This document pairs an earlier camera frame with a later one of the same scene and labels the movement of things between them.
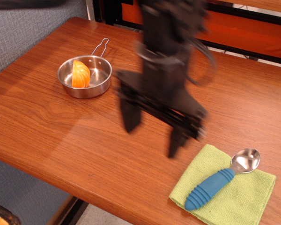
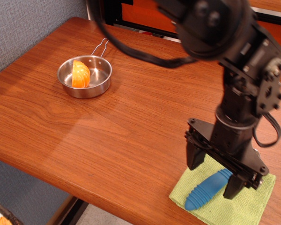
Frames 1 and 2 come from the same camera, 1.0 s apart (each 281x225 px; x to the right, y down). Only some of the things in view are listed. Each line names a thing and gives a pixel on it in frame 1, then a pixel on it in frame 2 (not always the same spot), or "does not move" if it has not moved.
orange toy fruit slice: [80, 75] does not move
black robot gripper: [162, 91] -> [228, 142]
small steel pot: [100, 71] does not move
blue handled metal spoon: [243, 161] does not move
